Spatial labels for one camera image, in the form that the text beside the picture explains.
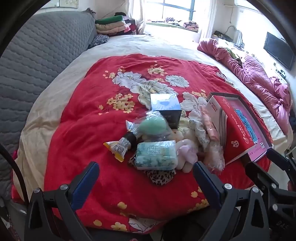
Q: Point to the black flat case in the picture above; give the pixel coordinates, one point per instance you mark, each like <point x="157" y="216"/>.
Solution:
<point x="219" y="36"/>

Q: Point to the green cloth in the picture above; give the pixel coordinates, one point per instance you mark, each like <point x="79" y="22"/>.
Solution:
<point x="232" y="54"/>

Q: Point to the stack of folded clothes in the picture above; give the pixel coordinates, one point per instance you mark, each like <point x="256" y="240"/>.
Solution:
<point x="111" y="26"/>

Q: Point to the pink quilt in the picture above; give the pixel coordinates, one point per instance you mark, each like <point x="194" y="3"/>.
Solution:
<point x="254" y="76"/>

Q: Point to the plush bear toy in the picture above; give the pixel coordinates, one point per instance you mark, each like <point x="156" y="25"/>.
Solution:
<point x="188" y="153"/>

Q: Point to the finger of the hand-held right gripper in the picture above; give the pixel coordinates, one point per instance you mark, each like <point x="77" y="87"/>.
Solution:
<point x="278" y="157"/>
<point x="259" y="172"/>

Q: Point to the grey quilted headboard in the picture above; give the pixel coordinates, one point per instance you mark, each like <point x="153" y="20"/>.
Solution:
<point x="34" y="58"/>

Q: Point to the dark cardboard box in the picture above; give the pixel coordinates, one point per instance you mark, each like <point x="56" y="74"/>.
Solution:
<point x="165" y="104"/>

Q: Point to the white heart-shaped frame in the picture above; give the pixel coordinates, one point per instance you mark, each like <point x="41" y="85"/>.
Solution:
<point x="238" y="34"/>

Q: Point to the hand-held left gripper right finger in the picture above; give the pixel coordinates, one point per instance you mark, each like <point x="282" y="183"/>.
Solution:
<point x="207" y="183"/>

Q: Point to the window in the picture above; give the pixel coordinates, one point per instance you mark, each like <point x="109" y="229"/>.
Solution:
<point x="175" y="9"/>

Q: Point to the shallow pink cardboard box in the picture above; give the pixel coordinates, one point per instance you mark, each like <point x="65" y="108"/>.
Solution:
<point x="251" y="129"/>

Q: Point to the crinkled clear plastic bag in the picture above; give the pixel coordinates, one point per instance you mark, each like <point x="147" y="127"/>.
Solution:
<point x="215" y="157"/>

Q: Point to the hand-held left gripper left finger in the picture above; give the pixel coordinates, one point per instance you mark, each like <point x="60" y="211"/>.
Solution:
<point x="85" y="183"/>

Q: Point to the bed with beige sheet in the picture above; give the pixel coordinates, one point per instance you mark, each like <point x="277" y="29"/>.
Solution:
<point x="143" y="46"/>

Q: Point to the yellow snack packet black tape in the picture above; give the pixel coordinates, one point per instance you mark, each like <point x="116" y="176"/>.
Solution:
<point x="119" y="148"/>

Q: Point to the leopard print cloth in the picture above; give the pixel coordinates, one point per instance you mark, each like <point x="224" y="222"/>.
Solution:
<point x="159" y="177"/>

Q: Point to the green sponge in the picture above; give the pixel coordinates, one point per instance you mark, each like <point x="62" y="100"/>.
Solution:
<point x="152" y="125"/>

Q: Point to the pile of colourful clothes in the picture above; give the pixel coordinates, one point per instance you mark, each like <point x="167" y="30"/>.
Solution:
<point x="189" y="24"/>

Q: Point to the white curtain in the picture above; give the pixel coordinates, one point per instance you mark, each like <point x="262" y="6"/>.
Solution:
<point x="136" y="16"/>
<point x="209" y="23"/>

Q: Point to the wall picture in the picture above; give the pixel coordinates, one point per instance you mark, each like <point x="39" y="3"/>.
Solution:
<point x="68" y="2"/>

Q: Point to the red floral blanket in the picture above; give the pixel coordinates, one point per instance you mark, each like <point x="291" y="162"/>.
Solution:
<point x="87" y="139"/>

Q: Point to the dark patterned cloth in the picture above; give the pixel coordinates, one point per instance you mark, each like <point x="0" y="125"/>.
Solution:
<point x="98" y="41"/>

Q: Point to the green white tissue pack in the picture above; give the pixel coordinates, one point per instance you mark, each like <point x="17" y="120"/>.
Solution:
<point x="155" y="154"/>

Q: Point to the black device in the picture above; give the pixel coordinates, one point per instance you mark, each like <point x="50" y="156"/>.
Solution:
<point x="281" y="73"/>

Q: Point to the black television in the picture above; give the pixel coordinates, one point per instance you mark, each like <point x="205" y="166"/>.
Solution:
<point x="277" y="49"/>

